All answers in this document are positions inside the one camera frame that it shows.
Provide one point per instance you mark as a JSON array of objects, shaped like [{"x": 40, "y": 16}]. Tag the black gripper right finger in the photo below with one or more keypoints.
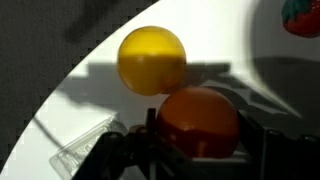
[{"x": 286, "y": 156}]

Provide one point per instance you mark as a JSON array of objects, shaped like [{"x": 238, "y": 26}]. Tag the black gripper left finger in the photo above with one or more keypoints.
[{"x": 133, "y": 156}]

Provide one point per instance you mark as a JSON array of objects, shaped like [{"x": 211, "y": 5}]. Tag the toy orange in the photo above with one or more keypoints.
[{"x": 200, "y": 120}]

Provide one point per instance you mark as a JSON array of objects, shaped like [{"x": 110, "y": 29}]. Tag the yellow toy lemon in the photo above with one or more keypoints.
[{"x": 150, "y": 60}]

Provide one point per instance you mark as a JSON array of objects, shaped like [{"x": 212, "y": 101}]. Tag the red toy strawberry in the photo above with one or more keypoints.
[{"x": 305, "y": 20}]

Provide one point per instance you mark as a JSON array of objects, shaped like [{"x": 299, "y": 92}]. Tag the clear plastic case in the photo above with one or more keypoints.
[{"x": 76, "y": 156}]

